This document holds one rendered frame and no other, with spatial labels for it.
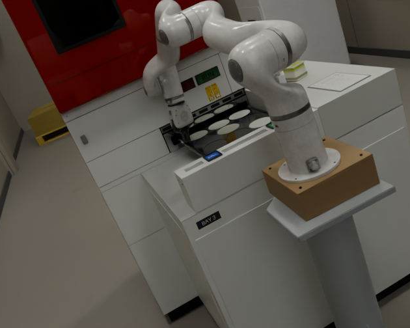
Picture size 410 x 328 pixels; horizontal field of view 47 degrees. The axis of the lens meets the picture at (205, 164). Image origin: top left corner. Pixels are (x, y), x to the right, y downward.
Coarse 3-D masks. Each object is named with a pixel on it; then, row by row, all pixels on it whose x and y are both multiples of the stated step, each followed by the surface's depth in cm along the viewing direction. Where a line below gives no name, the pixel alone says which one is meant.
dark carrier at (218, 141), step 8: (256, 112) 209; (232, 120) 211; (240, 120) 207; (248, 120) 204; (240, 128) 198; (248, 128) 195; (256, 128) 191; (208, 136) 204; (216, 136) 201; (224, 136) 197; (232, 136) 193; (240, 136) 190; (192, 144) 202; (200, 144) 198; (208, 144) 195; (216, 144) 192; (224, 144) 188; (208, 152) 187
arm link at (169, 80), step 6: (174, 66) 196; (168, 72) 194; (174, 72) 195; (162, 78) 195; (168, 78) 195; (174, 78) 196; (162, 84) 195; (168, 84) 195; (174, 84) 196; (180, 84) 199; (162, 90) 196; (168, 90) 196; (174, 90) 196; (180, 90) 198; (168, 96) 197; (174, 96) 197
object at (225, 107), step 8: (240, 96) 225; (224, 104) 223; (232, 104) 223; (248, 104) 226; (208, 112) 221; (216, 112) 222; (200, 120) 220; (168, 136) 216; (168, 144) 217; (176, 144) 219
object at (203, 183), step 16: (320, 128) 171; (240, 144) 165; (256, 144) 164; (272, 144) 166; (224, 160) 161; (240, 160) 163; (256, 160) 165; (272, 160) 167; (176, 176) 164; (192, 176) 158; (208, 176) 160; (224, 176) 162; (240, 176) 164; (256, 176) 167; (192, 192) 160; (208, 192) 162; (224, 192) 164; (192, 208) 165
